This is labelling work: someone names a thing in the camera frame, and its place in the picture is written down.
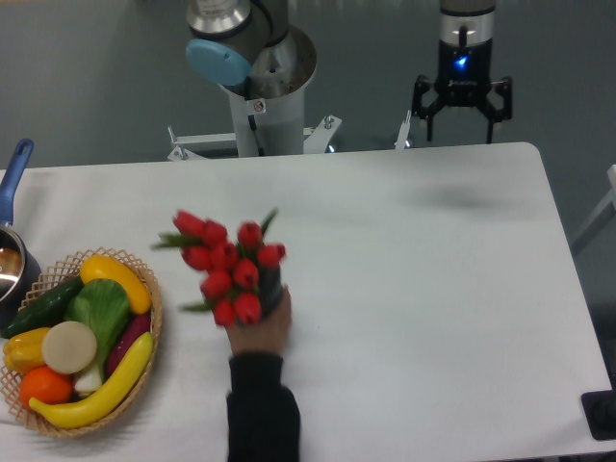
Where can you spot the green leafy cabbage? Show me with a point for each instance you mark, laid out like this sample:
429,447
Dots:
103,306

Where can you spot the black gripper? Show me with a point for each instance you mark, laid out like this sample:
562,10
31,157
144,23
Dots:
463,77

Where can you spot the green cucumber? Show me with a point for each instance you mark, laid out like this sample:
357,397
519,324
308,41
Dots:
44,311

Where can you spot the red tulip bouquet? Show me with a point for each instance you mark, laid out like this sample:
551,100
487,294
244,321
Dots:
231,267

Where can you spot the yellow squash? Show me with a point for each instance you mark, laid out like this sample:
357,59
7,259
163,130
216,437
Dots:
105,267

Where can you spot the black sleeved forearm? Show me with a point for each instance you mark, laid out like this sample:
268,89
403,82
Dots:
263,416

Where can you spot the purple sweet potato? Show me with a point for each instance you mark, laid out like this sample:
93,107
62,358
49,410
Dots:
136,327

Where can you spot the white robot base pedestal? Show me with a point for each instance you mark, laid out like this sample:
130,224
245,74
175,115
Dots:
269,120

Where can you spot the beige round disc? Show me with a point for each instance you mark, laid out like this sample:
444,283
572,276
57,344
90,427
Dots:
68,347

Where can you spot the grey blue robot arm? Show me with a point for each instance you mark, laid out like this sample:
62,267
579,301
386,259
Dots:
250,49

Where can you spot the yellow bell pepper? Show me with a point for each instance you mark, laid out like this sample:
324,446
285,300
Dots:
23,352

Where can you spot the white frame at right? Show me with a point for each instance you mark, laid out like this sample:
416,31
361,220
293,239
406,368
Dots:
597,219

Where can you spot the dark grey ribbed vase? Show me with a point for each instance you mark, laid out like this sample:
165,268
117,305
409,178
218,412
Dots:
270,290

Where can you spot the person's hand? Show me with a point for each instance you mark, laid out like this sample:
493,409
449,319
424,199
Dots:
269,336

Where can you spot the orange fruit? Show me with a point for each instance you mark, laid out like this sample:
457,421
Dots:
45,385

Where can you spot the black device at edge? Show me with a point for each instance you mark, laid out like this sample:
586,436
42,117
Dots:
599,410

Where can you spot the woven wicker basket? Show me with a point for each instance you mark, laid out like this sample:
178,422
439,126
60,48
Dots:
61,272

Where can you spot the yellow banana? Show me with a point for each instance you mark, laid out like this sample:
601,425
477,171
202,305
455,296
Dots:
108,397

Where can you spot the blue handled saucepan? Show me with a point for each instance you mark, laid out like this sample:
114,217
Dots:
19,268

